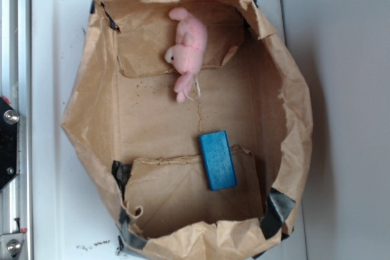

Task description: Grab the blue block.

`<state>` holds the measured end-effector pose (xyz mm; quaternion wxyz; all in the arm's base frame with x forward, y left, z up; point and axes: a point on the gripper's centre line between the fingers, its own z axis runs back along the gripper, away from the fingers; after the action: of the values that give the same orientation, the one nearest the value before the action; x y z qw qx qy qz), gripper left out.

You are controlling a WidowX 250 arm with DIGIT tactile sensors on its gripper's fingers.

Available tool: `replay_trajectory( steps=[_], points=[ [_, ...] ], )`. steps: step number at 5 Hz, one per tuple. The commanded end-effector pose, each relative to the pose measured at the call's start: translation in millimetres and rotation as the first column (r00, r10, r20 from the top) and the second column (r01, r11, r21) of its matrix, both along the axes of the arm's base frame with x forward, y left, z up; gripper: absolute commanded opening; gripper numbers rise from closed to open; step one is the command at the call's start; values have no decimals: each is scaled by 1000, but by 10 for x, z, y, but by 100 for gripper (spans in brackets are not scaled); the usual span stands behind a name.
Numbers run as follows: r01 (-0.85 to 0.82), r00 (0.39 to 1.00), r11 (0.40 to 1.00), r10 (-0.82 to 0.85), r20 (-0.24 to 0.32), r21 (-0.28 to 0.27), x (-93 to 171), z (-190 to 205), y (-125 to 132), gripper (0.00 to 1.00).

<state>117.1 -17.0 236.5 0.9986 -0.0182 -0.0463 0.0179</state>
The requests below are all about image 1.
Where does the black metal bracket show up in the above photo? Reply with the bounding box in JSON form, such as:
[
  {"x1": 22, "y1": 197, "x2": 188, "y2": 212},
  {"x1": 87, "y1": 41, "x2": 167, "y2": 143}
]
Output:
[{"x1": 0, "y1": 97, "x2": 20, "y2": 191}]

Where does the brown paper bag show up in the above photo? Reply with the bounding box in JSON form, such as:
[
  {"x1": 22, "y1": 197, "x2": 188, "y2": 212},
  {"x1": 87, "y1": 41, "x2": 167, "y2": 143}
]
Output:
[{"x1": 62, "y1": 0, "x2": 313, "y2": 259}]

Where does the aluminium frame rail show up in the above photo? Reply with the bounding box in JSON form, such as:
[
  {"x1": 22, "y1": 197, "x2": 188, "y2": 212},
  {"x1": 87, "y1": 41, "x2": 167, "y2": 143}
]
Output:
[{"x1": 1, "y1": 0, "x2": 34, "y2": 259}]

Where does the pink plush toy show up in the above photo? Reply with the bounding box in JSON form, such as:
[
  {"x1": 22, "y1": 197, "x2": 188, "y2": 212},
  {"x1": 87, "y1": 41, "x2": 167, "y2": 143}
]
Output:
[{"x1": 165, "y1": 7, "x2": 208, "y2": 104}]

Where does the blue wooden block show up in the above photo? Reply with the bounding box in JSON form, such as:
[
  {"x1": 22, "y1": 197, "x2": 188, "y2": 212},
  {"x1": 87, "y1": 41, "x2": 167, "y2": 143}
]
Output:
[{"x1": 199, "y1": 131, "x2": 237, "y2": 191}]

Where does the silver corner bracket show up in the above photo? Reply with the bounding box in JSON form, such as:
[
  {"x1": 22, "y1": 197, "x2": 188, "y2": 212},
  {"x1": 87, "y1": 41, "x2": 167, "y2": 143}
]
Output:
[{"x1": 1, "y1": 233, "x2": 28, "y2": 260}]

